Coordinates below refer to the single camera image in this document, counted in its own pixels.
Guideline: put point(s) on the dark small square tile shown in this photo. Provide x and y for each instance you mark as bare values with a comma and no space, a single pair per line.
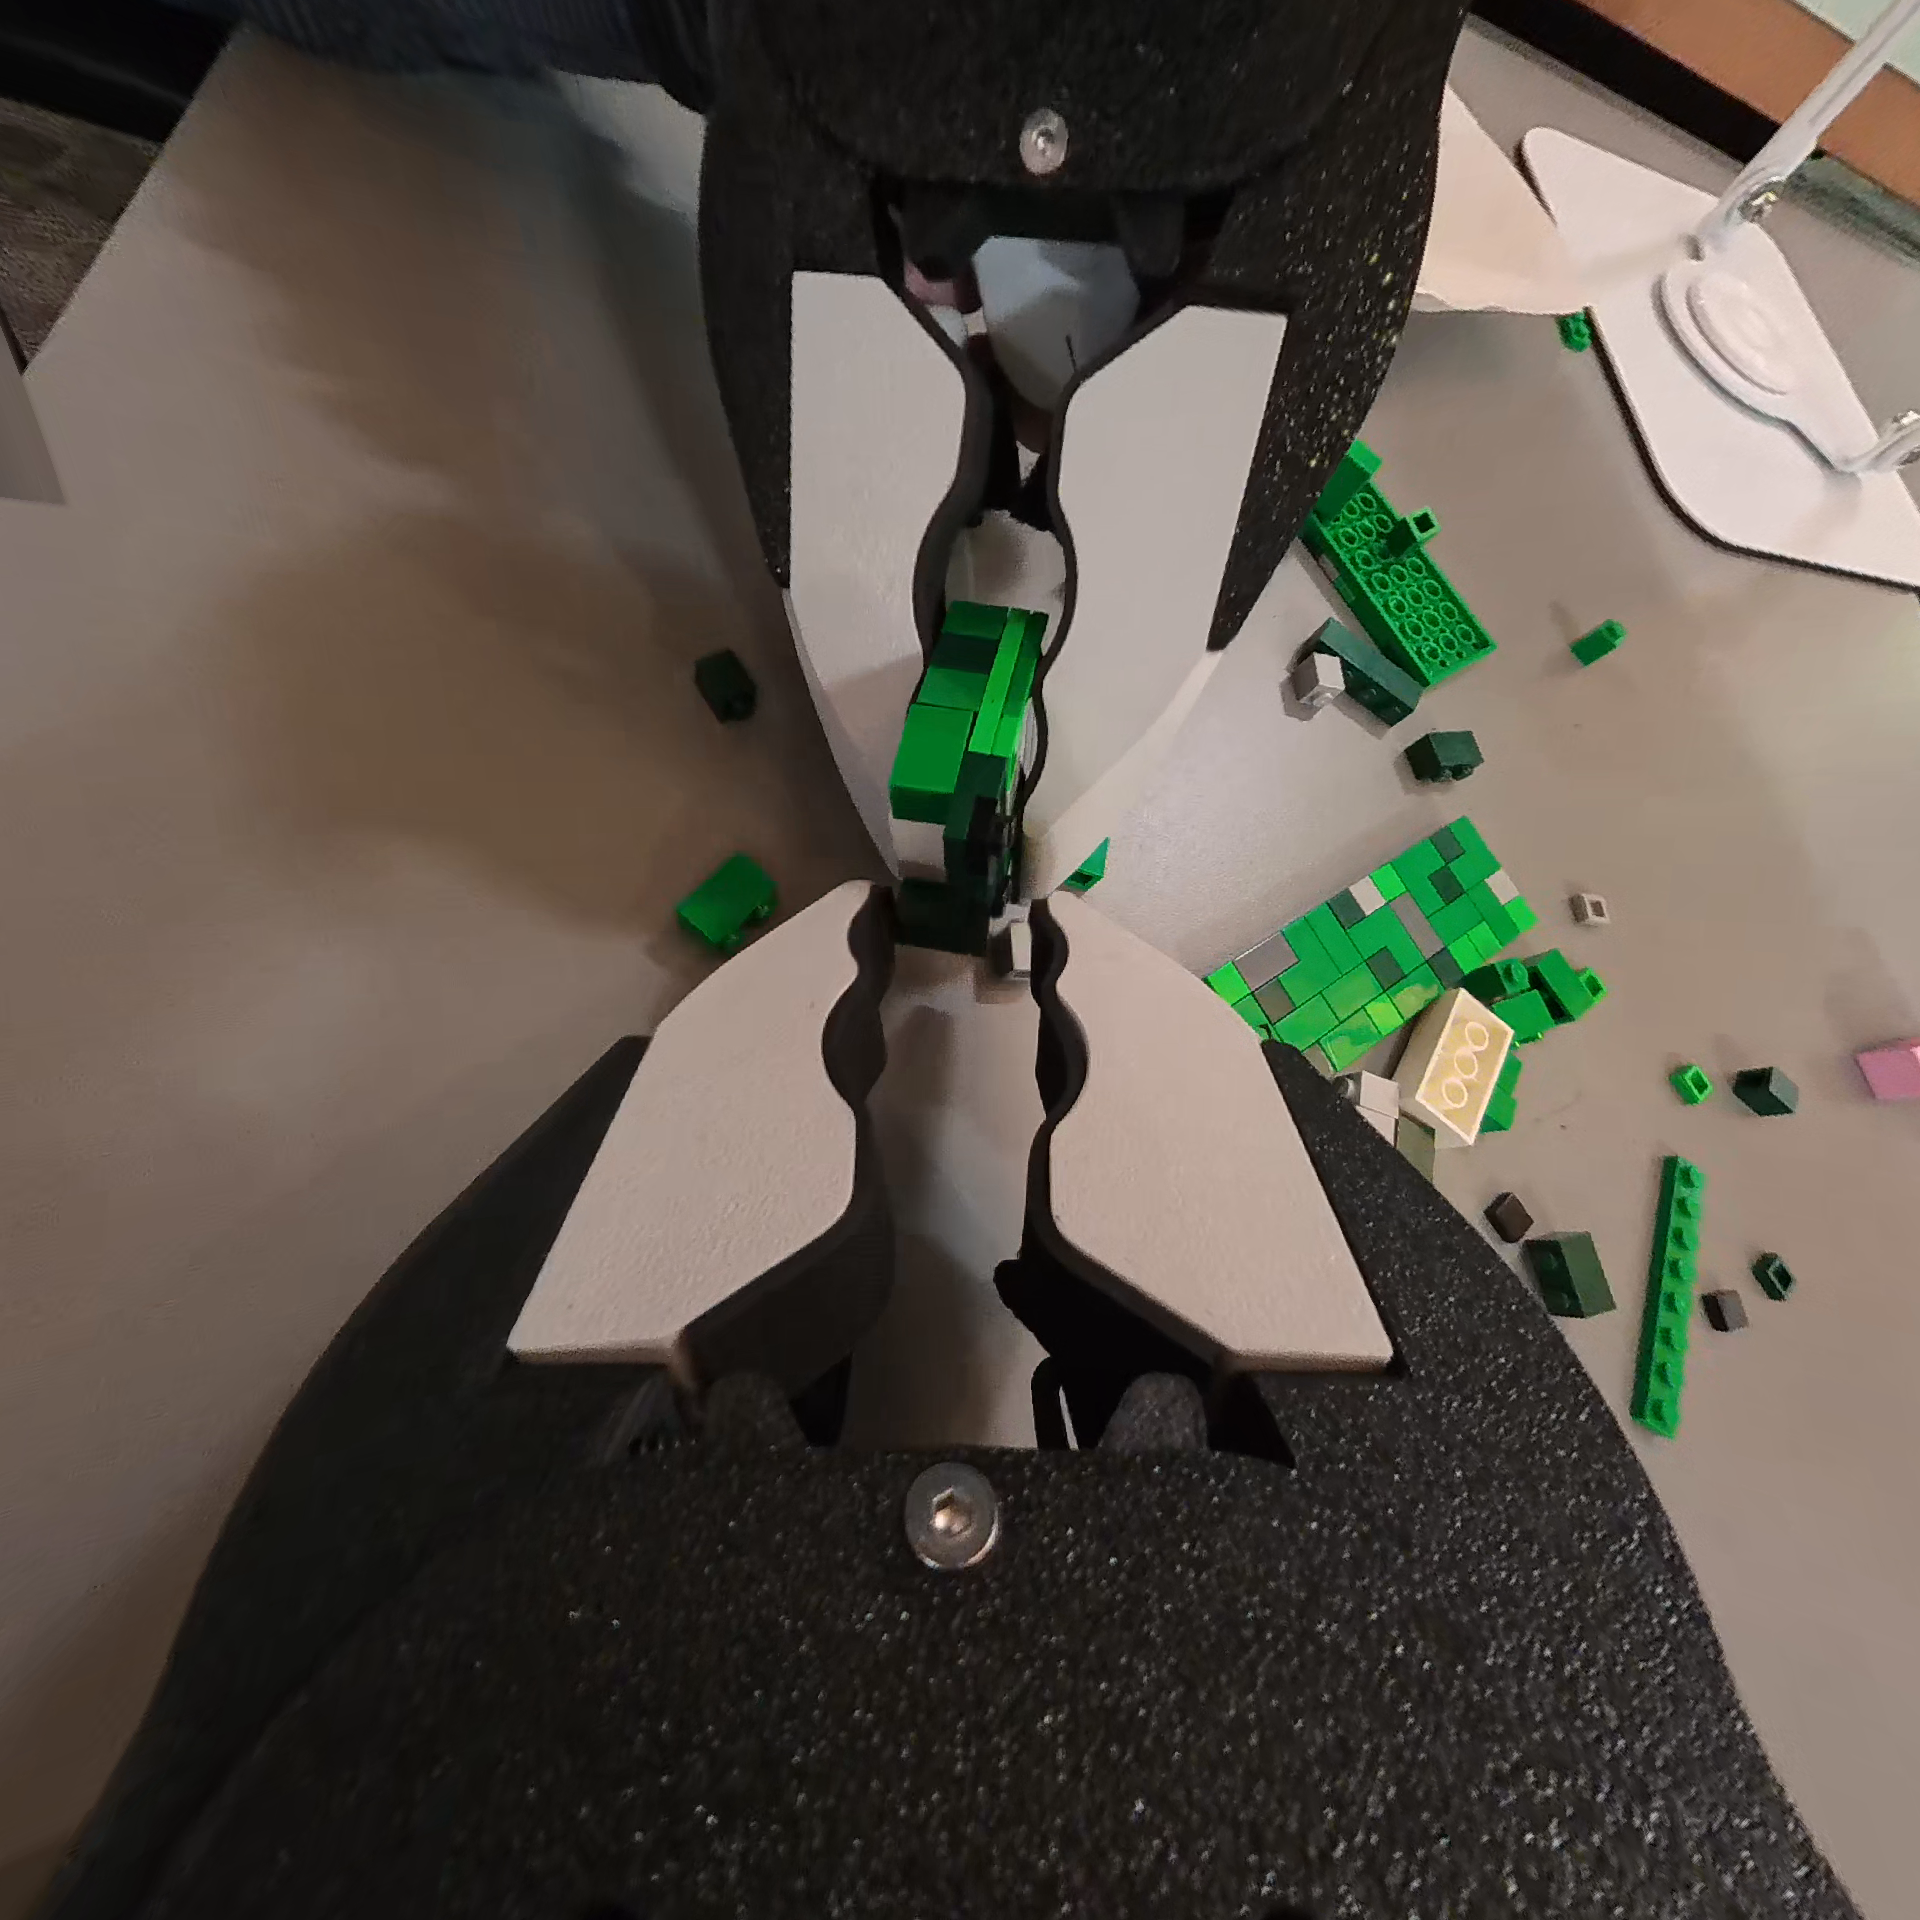
1510,1216
1723,1310

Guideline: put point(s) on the white desk stand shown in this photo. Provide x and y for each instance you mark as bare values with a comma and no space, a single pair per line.
1723,451

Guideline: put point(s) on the green plate with round holes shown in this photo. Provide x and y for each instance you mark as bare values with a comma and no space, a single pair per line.
1401,586

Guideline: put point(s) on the dark green long brick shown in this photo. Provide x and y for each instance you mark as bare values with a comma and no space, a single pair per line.
1373,675

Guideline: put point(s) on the green brick assembly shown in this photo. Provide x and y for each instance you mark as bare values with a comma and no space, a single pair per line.
937,750

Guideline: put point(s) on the dark green small brick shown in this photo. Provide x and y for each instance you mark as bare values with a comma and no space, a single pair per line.
1442,758
1766,1094
726,687
1773,1277

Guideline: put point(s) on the wooden table edge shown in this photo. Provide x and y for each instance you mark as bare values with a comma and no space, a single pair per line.
1882,130

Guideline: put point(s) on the pink brick pig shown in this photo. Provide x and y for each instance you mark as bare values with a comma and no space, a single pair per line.
1894,1071

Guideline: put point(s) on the long narrow green plate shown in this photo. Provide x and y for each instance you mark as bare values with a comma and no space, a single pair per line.
1670,1299

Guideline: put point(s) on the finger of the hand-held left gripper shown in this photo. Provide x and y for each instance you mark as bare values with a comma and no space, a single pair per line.
855,494
1155,511

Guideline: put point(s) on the green tiled brick panel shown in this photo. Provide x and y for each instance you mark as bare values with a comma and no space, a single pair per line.
1349,960

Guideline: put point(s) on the grey small brick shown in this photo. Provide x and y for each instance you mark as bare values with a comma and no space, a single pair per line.
1314,682

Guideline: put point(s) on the white brick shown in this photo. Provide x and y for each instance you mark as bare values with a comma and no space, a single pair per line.
1454,1069
1008,559

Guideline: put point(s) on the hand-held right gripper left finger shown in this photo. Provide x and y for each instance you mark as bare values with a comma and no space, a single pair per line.
704,1172

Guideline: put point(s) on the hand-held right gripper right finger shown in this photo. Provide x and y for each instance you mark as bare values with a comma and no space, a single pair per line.
1200,1186

